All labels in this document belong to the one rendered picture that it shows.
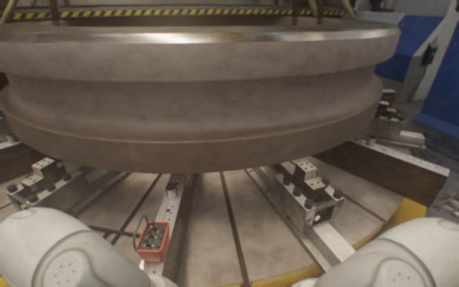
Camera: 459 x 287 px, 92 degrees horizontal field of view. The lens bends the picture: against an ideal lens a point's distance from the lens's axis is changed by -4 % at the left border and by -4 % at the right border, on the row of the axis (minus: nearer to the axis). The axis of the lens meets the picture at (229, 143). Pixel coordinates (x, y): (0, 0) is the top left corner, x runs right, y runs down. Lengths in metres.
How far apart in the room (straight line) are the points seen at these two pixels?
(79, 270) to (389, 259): 0.45
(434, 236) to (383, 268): 0.16
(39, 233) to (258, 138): 1.35
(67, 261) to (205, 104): 1.32
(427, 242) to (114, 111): 1.72
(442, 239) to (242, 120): 1.35
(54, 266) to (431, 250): 0.59
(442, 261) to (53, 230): 0.66
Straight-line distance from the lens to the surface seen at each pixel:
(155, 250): 1.37
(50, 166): 2.32
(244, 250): 1.93
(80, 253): 0.44
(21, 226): 0.58
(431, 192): 2.80
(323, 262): 1.93
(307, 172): 1.85
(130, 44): 1.46
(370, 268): 0.44
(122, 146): 1.74
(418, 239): 0.54
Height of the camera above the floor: 1.89
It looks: 30 degrees down
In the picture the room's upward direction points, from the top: straight up
